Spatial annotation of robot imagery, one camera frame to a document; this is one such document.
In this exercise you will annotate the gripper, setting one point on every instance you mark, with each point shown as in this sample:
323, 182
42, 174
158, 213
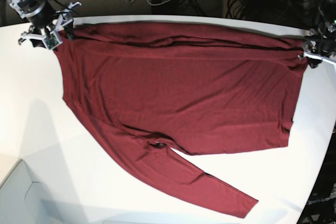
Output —
27, 6
317, 35

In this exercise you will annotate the dark red long-sleeve t-shirt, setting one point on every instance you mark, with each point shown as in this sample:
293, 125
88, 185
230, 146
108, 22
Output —
150, 92

